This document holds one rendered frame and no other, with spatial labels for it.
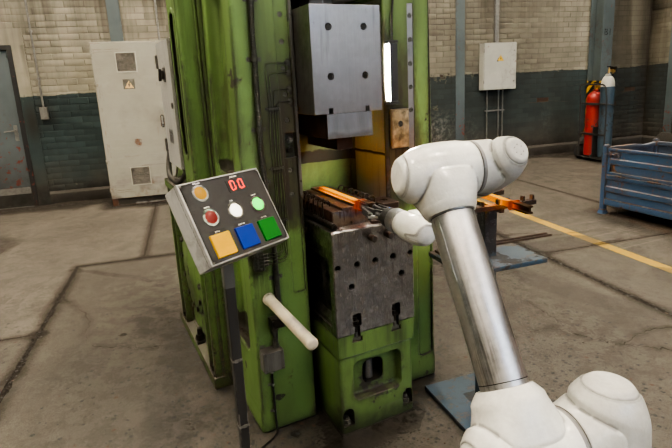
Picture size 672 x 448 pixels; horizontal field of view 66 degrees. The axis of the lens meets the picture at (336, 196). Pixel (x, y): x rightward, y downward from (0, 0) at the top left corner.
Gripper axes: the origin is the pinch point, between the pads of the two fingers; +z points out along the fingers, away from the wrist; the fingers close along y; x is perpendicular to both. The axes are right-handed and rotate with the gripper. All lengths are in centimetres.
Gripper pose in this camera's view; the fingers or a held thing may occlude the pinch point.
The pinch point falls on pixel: (365, 206)
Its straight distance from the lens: 205.6
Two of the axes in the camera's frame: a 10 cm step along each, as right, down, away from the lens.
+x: -0.3, -9.7, -2.6
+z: -4.5, -2.1, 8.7
